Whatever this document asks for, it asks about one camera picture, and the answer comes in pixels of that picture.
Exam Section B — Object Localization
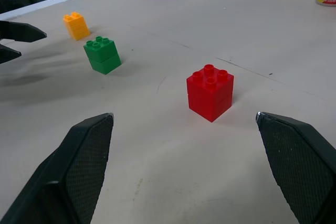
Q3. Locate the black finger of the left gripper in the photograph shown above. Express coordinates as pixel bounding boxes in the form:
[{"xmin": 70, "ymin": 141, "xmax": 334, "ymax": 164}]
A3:
[
  {"xmin": 0, "ymin": 44, "xmax": 22, "ymax": 65},
  {"xmin": 0, "ymin": 20, "xmax": 48, "ymax": 43}
]

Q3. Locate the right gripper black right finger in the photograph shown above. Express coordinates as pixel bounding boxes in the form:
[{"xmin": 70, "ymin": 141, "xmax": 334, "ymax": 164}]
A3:
[{"xmin": 255, "ymin": 111, "xmax": 336, "ymax": 224}]

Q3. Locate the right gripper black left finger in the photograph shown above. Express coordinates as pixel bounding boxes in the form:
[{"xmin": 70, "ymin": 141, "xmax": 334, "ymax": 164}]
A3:
[{"xmin": 0, "ymin": 112, "xmax": 114, "ymax": 224}]

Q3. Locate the orange toy brick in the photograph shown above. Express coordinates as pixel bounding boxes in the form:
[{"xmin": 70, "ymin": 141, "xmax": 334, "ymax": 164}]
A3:
[{"xmin": 62, "ymin": 12, "xmax": 91, "ymax": 41}]

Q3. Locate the green toy brick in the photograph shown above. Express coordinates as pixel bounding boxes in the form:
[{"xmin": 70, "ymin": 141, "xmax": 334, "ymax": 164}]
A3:
[{"xmin": 83, "ymin": 36, "xmax": 122, "ymax": 75}]

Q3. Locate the red toy brick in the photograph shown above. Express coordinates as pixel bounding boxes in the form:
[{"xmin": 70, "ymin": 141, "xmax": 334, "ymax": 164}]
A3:
[{"xmin": 186, "ymin": 63, "xmax": 235, "ymax": 123}]

